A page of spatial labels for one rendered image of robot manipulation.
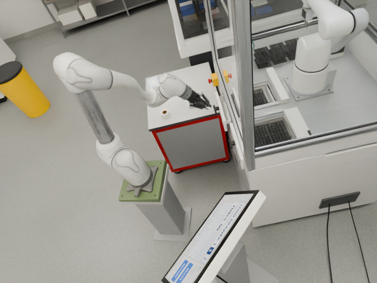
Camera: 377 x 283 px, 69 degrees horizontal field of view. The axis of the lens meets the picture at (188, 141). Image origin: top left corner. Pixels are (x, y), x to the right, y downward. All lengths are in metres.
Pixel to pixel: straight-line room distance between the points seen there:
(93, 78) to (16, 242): 2.24
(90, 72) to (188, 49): 1.38
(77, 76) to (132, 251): 1.68
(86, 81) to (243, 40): 0.70
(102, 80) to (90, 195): 1.83
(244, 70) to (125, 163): 0.88
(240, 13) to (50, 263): 2.57
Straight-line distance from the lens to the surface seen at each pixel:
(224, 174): 2.64
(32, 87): 4.05
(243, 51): 0.97
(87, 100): 1.53
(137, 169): 1.63
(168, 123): 2.10
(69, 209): 3.04
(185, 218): 2.49
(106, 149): 1.72
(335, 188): 2.10
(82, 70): 1.30
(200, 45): 2.54
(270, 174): 1.64
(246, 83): 1.07
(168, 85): 1.65
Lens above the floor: 2.27
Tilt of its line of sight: 51 degrees down
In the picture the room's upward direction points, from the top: 19 degrees counter-clockwise
